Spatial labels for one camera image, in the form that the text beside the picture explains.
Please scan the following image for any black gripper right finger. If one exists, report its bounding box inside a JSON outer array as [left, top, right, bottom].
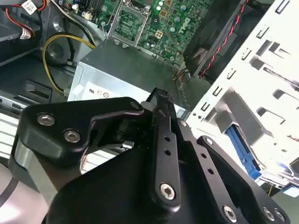
[[163, 92, 292, 224]]

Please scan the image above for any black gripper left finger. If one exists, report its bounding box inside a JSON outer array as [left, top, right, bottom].
[[14, 87, 183, 210]]

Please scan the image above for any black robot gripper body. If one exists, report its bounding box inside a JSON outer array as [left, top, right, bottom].
[[45, 140, 292, 224]]

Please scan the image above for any hard disk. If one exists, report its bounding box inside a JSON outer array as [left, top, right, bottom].
[[224, 123, 299, 185]]

